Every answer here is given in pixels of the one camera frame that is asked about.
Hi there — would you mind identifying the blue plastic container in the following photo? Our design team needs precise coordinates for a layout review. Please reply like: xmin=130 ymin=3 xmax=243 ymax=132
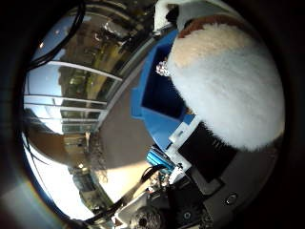
xmin=139 ymin=30 xmax=196 ymax=128

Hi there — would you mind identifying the blue metal bracket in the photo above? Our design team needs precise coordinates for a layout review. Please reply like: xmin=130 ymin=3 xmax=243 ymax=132
xmin=146 ymin=147 xmax=175 ymax=175

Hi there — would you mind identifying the black cable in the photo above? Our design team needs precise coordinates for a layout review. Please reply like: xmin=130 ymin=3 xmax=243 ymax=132
xmin=27 ymin=0 xmax=87 ymax=71
xmin=84 ymin=163 xmax=168 ymax=225

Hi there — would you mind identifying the white brown spotted dog plush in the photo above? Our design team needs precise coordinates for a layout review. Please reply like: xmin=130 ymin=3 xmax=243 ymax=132
xmin=155 ymin=15 xmax=286 ymax=152

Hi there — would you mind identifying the white window frame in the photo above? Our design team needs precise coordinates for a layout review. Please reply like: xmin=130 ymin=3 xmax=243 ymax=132
xmin=23 ymin=60 xmax=123 ymax=135

